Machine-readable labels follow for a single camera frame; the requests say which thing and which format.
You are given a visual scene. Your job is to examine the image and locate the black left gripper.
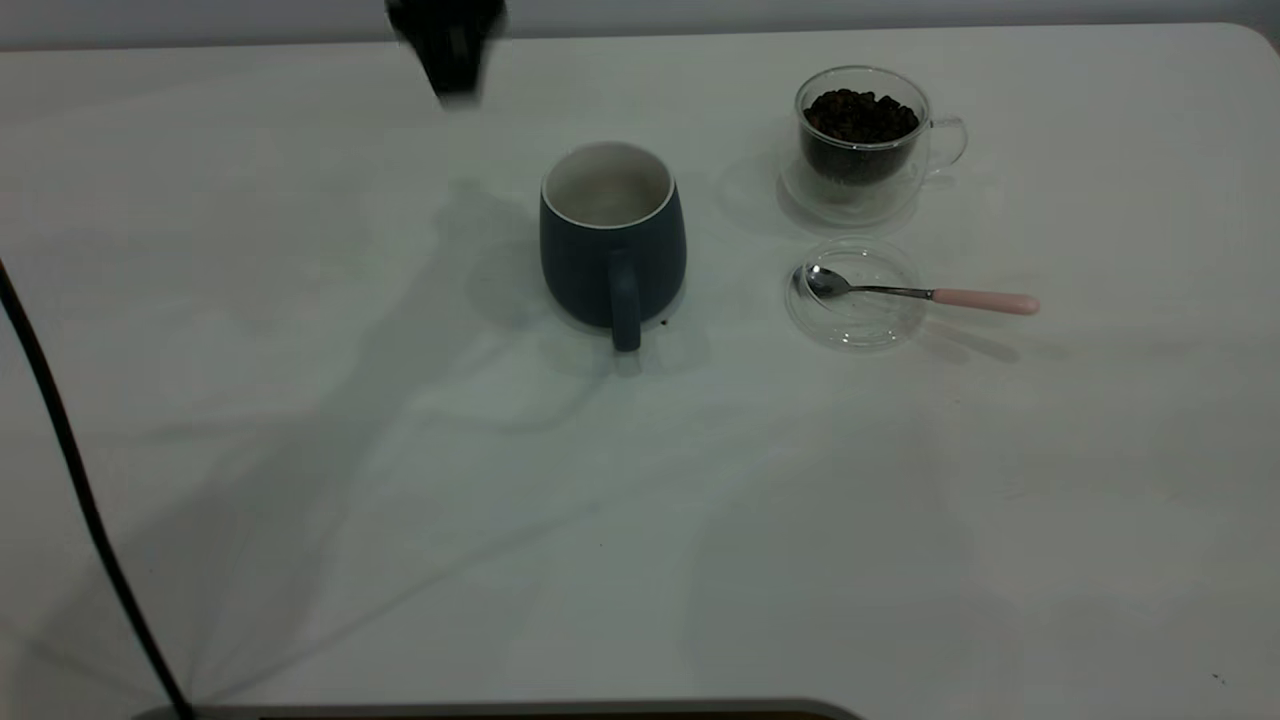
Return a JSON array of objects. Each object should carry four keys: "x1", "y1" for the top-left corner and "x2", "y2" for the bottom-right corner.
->
[{"x1": 385, "y1": 0, "x2": 506, "y2": 106}]

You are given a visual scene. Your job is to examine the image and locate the dark grey ceramic mug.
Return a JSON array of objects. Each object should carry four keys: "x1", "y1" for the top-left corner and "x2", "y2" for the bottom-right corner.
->
[{"x1": 539, "y1": 141, "x2": 689, "y2": 353}]

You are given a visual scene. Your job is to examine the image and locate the metal spoon with pink handle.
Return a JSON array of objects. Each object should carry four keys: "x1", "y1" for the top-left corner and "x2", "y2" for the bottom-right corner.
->
[{"x1": 803, "y1": 264, "x2": 1041, "y2": 317}]

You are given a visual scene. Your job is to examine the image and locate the dark coffee beans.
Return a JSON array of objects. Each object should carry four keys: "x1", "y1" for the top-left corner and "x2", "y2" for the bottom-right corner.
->
[{"x1": 803, "y1": 88, "x2": 921, "y2": 186}]

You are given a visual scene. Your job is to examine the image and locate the clear round glass lid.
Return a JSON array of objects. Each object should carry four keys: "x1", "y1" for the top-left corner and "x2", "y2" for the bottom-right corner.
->
[{"x1": 784, "y1": 236, "x2": 929, "y2": 353}]

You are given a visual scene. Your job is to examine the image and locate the clear glass cup with handle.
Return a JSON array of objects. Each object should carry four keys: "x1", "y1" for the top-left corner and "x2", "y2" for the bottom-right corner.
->
[{"x1": 779, "y1": 65, "x2": 969, "y2": 229}]

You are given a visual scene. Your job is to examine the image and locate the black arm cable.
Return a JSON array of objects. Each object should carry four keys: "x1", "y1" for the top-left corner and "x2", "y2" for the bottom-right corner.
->
[{"x1": 0, "y1": 258, "x2": 197, "y2": 720}]

